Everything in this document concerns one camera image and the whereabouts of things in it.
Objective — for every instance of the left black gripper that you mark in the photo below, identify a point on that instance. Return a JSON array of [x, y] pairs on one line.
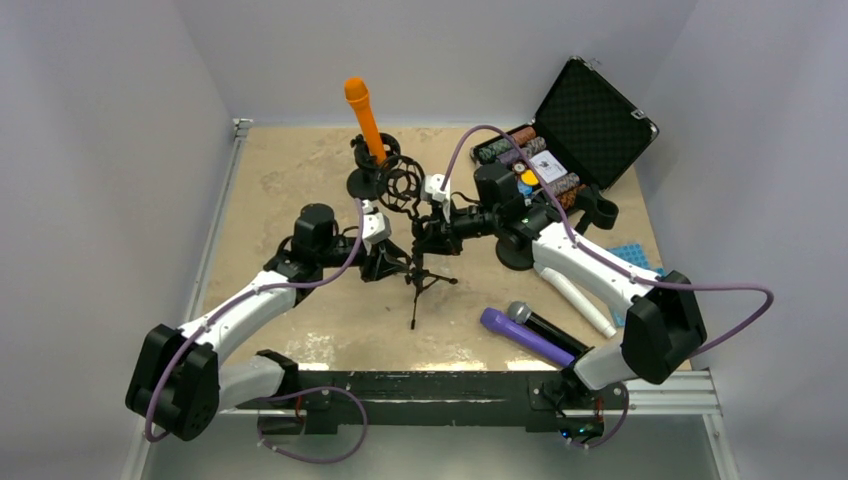
[[381, 262]]

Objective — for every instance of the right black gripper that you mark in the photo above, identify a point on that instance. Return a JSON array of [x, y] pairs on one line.
[[439, 238]]

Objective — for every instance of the black tripod shock-mount stand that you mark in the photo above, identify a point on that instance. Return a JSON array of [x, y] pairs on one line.
[[400, 185]]

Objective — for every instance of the round-base shock-mount stand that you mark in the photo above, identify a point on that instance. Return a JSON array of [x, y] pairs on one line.
[[368, 181]]

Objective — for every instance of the black clip stand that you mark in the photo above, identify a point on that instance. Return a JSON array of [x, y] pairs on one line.
[[515, 252], [597, 210]]

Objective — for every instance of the black silver-mesh microphone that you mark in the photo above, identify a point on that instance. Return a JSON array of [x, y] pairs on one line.
[[521, 313]]

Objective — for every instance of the purple microphone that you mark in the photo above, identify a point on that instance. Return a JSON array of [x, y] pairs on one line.
[[499, 323]]

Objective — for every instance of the orange microphone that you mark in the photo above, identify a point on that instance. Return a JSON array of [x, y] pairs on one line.
[[358, 97]]

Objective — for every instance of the white microphone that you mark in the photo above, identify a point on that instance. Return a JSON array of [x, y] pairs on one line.
[[577, 299]]

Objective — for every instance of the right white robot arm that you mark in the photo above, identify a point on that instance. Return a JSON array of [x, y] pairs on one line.
[[663, 322]]

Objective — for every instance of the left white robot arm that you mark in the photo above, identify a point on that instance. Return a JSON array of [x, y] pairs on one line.
[[180, 380]]

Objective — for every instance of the yellow dealer chip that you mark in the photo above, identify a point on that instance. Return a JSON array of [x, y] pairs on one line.
[[529, 178]]

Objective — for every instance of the white playing card deck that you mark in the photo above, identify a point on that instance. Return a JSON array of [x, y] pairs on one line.
[[548, 167]]

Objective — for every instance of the black poker chip case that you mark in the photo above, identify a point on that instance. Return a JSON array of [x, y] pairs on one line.
[[590, 127]]

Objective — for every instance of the blue lego baseplate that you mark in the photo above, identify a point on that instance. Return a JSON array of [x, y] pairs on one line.
[[632, 253]]

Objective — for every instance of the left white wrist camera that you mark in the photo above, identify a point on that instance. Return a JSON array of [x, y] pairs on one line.
[[375, 227]]

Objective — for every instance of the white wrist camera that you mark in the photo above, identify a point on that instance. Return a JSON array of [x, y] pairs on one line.
[[375, 227], [436, 190]]

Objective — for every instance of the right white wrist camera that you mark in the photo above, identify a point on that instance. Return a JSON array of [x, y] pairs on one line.
[[436, 190]]

